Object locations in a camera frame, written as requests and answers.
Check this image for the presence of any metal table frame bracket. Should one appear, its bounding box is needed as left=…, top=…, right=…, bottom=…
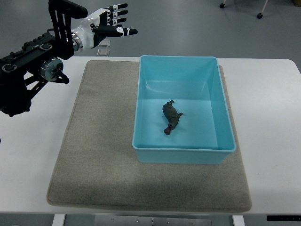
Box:
left=94, top=215, right=212, bottom=226

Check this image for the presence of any caster wheel chair base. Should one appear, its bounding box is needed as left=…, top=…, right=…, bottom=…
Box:
left=220, top=0, right=270, bottom=19

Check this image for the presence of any beige felt mat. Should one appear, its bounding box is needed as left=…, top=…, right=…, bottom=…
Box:
left=47, top=60, right=252, bottom=212

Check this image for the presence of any metal floor plate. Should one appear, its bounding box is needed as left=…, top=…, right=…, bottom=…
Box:
left=98, top=39, right=111, bottom=47
left=97, top=48, right=110, bottom=57

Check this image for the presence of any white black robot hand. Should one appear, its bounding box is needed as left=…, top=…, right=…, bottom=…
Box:
left=71, top=3, right=138, bottom=52

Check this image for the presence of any brown hippo toy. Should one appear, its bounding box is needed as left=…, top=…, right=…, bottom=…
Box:
left=162, top=100, right=183, bottom=135

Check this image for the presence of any blue plastic box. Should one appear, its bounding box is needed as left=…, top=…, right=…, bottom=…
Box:
left=132, top=56, right=237, bottom=164

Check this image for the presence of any black table control panel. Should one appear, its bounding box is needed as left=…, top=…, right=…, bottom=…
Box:
left=267, top=215, right=301, bottom=222

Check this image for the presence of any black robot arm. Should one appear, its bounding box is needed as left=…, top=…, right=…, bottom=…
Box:
left=0, top=0, right=88, bottom=117

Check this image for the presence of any lower metal floor plate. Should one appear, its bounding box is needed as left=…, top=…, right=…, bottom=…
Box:
left=97, top=48, right=110, bottom=57

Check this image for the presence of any upper metal floor plate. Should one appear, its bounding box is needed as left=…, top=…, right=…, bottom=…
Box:
left=98, top=39, right=111, bottom=47

